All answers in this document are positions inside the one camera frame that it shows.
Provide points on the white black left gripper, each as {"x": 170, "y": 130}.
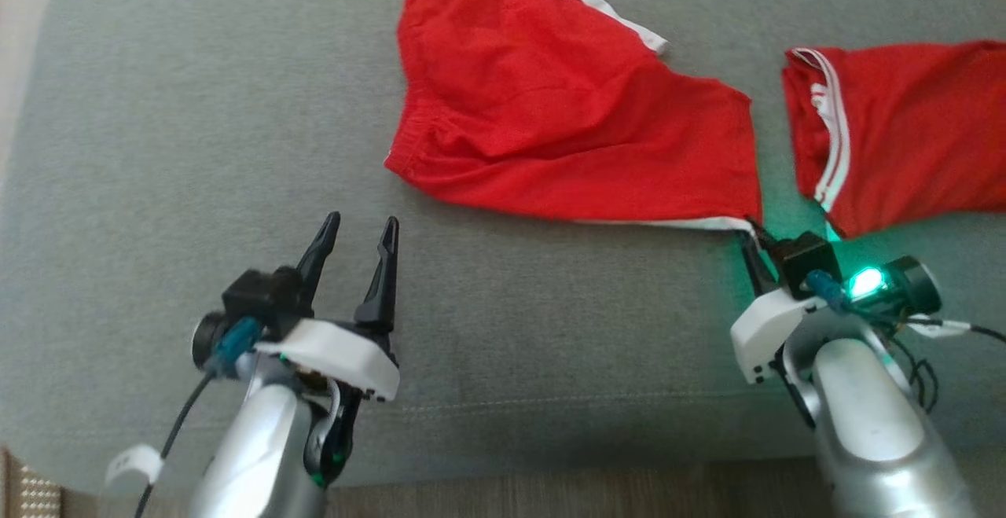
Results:
{"x": 346, "y": 357}

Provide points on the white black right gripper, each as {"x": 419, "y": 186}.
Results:
{"x": 766, "y": 329}

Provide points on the red basketball jersey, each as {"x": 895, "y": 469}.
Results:
{"x": 919, "y": 133}

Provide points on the red shorts with white stripe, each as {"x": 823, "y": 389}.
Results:
{"x": 550, "y": 109}

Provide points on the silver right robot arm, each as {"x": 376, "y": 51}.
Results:
{"x": 872, "y": 424}

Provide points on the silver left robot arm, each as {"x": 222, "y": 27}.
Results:
{"x": 251, "y": 455}

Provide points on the grey fabric sofa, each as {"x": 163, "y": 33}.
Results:
{"x": 236, "y": 109}

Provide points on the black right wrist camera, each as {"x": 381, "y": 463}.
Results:
{"x": 805, "y": 262}

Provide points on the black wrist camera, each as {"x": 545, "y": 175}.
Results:
{"x": 259, "y": 298}
{"x": 805, "y": 262}

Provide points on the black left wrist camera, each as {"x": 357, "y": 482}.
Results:
{"x": 259, "y": 298}

